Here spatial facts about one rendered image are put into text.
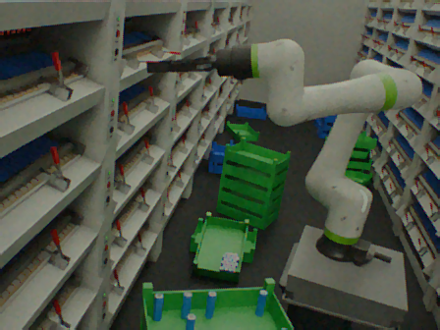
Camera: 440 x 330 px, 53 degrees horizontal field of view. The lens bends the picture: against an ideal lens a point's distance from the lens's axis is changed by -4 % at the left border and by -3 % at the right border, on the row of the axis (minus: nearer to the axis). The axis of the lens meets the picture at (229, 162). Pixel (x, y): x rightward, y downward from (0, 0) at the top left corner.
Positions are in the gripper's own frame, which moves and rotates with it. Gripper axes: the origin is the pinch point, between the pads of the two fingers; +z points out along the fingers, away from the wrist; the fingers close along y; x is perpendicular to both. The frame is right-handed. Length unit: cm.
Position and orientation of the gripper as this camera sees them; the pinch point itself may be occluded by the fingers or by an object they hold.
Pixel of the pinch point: (160, 66)
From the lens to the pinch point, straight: 132.0
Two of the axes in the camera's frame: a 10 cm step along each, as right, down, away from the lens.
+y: 1.2, -3.3, 9.4
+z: -9.9, 0.2, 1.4
